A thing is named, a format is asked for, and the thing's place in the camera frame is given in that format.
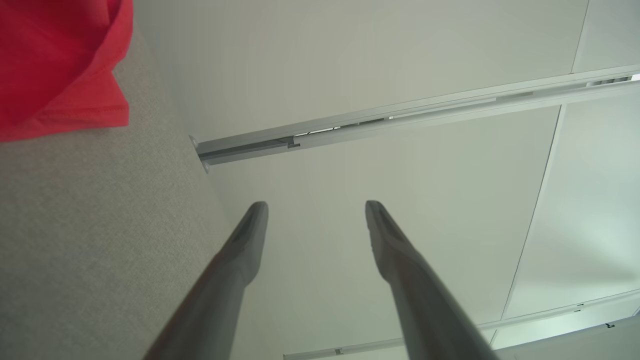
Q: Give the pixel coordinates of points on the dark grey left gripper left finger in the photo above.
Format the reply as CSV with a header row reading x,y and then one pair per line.
x,y
230,280

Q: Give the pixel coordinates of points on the grey fabric sofa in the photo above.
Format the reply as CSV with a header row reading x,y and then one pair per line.
x,y
90,240

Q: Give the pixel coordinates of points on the white wall rail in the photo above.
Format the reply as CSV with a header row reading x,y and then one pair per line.
x,y
400,117

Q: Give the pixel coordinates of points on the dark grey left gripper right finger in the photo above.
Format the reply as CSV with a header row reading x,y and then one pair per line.
x,y
415,295

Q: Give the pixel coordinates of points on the red shorts with white trim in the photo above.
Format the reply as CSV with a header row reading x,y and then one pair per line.
x,y
55,65

